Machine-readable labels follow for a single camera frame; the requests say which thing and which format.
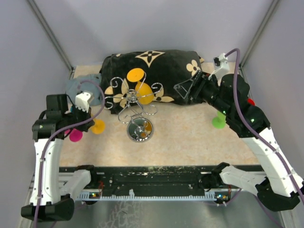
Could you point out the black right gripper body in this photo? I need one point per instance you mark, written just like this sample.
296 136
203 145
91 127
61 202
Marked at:
203 78

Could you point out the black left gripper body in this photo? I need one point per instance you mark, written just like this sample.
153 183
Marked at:
78 115

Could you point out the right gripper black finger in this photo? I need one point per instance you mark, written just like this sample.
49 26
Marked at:
186 85
184 92

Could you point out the magenta plastic wine glass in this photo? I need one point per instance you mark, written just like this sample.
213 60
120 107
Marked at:
74 135

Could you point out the orange plastic wine glass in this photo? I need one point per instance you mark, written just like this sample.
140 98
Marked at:
98 126
144 91

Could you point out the green plastic wine glass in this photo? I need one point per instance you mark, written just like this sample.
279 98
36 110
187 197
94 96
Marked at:
219 121

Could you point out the red plastic wine glass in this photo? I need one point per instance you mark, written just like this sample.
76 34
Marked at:
250 101

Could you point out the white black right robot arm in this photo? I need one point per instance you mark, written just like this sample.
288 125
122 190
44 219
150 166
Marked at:
280 187

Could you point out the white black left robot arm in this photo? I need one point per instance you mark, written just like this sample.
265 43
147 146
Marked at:
48 201

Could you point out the black floral plush pillow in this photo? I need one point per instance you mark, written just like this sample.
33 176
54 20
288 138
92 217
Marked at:
167 67

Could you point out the light blue denim cloth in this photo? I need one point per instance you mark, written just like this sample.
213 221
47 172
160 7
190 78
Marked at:
73 87

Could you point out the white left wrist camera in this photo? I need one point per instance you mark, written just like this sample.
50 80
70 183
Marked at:
82 101

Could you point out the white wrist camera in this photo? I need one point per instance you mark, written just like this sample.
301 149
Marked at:
221 65
82 101

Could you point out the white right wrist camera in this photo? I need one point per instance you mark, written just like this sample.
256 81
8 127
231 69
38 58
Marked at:
221 65

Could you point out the chrome wire wine glass rack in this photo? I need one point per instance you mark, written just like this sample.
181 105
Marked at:
134 114

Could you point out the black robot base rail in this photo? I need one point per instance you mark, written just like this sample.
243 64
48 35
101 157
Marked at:
156 183

